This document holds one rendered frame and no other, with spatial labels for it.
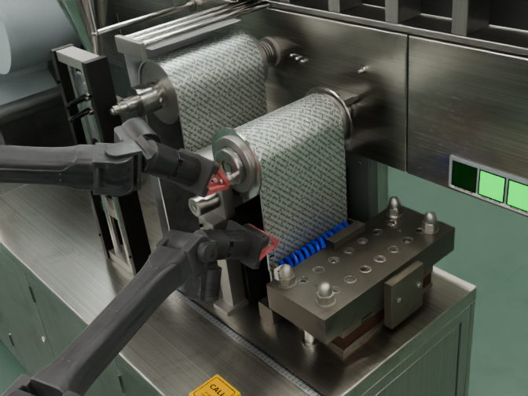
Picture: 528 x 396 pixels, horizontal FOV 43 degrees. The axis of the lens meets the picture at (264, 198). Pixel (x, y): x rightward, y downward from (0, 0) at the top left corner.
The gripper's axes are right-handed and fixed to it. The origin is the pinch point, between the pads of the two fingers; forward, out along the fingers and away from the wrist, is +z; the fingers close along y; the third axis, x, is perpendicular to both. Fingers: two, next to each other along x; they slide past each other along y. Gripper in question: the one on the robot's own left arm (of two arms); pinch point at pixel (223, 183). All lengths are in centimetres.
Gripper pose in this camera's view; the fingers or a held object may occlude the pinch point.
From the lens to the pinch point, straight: 127.8
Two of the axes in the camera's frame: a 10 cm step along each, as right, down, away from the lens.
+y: 6.7, 3.2, -6.6
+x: 3.9, -9.2, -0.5
